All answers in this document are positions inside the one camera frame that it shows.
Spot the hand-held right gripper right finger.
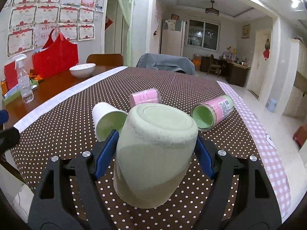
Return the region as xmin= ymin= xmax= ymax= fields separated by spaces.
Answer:
xmin=194 ymin=135 xmax=281 ymax=230

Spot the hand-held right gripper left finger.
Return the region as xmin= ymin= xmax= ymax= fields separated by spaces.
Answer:
xmin=28 ymin=129 xmax=120 ymax=230

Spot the pale green cup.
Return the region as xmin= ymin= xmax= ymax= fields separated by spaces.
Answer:
xmin=113 ymin=103 xmax=199 ymax=209

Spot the white paper cup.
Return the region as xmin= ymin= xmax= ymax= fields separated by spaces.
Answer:
xmin=92 ymin=102 xmax=128 ymax=142

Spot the pink labelled green cup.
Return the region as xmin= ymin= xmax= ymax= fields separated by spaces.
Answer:
xmin=191 ymin=95 xmax=235 ymax=132

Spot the pink cup with clear lid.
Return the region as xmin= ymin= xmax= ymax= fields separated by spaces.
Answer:
xmin=130 ymin=88 xmax=162 ymax=108

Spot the brown polka dot tablecloth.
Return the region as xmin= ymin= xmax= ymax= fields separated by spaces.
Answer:
xmin=10 ymin=67 xmax=292 ymax=230

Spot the blue waste bin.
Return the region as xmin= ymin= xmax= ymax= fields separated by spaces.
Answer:
xmin=267 ymin=98 xmax=278 ymax=113

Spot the white bowl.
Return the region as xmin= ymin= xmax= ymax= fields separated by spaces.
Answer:
xmin=69 ymin=63 xmax=96 ymax=78

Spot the wooden desk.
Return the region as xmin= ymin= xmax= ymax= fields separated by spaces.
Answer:
xmin=219 ymin=57 xmax=251 ymax=88

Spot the wooden desk chair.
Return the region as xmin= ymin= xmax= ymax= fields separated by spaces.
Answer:
xmin=207 ymin=54 xmax=221 ymax=78

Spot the red stool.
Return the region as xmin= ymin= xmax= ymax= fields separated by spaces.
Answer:
xmin=293 ymin=125 xmax=307 ymax=149

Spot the grey covered chair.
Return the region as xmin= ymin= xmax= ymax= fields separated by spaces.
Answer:
xmin=136 ymin=53 xmax=196 ymax=75

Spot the left hand-held gripper finger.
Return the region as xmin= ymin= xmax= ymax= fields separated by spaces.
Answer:
xmin=0 ymin=110 xmax=21 ymax=159

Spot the clear spray bottle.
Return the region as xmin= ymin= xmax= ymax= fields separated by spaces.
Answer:
xmin=12 ymin=54 xmax=34 ymax=104

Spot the red bag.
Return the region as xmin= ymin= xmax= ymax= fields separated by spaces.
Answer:
xmin=32 ymin=28 xmax=79 ymax=79

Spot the window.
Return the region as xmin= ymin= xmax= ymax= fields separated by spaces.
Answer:
xmin=187 ymin=19 xmax=220 ymax=51

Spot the white refrigerator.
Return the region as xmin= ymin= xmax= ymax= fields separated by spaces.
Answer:
xmin=160 ymin=19 xmax=187 ymax=57

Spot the red door ornament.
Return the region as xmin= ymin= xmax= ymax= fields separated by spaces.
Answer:
xmin=263 ymin=35 xmax=271 ymax=60

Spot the red folder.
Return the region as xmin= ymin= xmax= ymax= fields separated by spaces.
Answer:
xmin=4 ymin=61 xmax=19 ymax=90

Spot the green curtain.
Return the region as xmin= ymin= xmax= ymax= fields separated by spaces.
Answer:
xmin=113 ymin=0 xmax=135 ymax=67

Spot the ceiling lamp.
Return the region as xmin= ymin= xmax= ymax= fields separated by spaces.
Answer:
xmin=205 ymin=0 xmax=218 ymax=15

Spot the framed wall picture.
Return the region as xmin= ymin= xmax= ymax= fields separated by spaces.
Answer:
xmin=241 ymin=24 xmax=251 ymax=39

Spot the wall of certificates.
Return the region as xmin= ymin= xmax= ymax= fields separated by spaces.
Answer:
xmin=7 ymin=0 xmax=98 ymax=58

